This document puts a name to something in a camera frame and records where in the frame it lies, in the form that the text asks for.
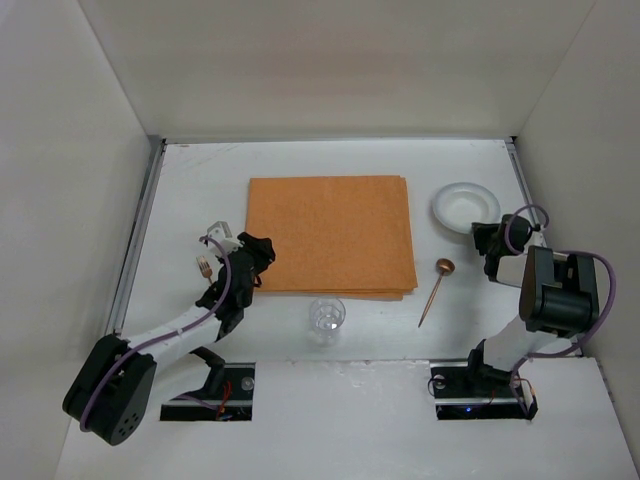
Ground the clear plastic cup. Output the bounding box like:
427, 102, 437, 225
309, 297, 346, 346

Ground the orange cloth napkin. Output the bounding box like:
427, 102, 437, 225
245, 175, 418, 300

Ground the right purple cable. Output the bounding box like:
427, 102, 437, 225
502, 203, 619, 416

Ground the copper spoon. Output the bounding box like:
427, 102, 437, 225
418, 258, 455, 327

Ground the purple cable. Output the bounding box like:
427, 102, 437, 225
78, 237, 234, 432
502, 203, 619, 416

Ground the white paper plate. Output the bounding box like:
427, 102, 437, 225
432, 182, 501, 235

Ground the copper fork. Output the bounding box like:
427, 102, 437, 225
196, 256, 214, 285

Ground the right aluminium table rail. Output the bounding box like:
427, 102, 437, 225
504, 136, 540, 224

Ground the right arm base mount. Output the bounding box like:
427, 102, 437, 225
427, 361, 539, 421

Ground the left aluminium table rail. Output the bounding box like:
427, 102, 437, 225
102, 135, 166, 335

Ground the aluminium table rail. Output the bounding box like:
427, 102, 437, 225
504, 136, 540, 224
102, 135, 166, 335

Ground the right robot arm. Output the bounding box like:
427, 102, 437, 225
465, 214, 600, 388

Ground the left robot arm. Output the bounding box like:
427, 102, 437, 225
62, 232, 276, 446

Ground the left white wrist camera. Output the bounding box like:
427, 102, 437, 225
199, 221, 241, 256

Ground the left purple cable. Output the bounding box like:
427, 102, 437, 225
78, 237, 234, 432

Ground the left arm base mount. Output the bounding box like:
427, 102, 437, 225
159, 363, 256, 423

